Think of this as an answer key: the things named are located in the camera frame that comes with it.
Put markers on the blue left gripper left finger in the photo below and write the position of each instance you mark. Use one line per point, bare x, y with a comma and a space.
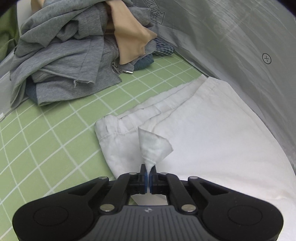
143, 179

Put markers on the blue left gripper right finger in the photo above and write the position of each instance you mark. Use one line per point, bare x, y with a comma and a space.
153, 180

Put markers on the white pants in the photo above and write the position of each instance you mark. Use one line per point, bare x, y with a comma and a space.
202, 128

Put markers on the green grid cutting mat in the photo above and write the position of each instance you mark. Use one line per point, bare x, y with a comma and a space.
46, 149

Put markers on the dark blue knit garment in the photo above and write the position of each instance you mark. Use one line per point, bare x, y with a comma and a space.
143, 63

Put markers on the blue plaid cloth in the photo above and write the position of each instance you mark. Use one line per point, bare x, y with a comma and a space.
163, 48

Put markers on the beige garment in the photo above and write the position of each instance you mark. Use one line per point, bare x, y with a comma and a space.
72, 33

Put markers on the grey zip hoodie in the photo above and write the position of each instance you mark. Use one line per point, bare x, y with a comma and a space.
31, 78

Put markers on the grey carrot print storage bag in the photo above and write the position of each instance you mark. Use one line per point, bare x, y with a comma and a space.
249, 44

